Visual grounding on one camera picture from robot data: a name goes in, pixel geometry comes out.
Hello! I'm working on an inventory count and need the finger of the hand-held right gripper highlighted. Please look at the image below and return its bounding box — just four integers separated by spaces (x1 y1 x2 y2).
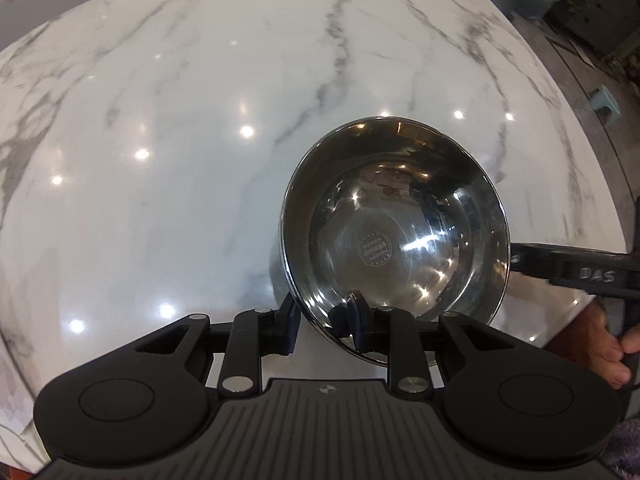
509 242 557 281

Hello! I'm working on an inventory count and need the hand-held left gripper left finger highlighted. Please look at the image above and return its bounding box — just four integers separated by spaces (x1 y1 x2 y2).
125 292 302 394

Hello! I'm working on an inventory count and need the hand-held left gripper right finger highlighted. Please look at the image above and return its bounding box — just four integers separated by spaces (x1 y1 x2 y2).
329 290 522 400

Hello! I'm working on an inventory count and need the steel bowl with blue outside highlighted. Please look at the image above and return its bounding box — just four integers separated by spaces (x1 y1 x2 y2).
270 116 512 367

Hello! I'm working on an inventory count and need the person's right hand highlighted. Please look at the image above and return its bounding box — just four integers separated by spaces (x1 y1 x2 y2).
575 302 635 389

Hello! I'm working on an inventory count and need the small green stool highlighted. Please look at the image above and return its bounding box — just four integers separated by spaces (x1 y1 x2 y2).
589 85 622 114

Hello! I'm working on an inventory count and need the purple cloth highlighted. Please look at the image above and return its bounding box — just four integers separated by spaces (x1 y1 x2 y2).
604 419 640 480

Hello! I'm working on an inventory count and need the dark grey cabinet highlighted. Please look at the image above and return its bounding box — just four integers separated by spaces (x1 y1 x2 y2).
565 0 640 58

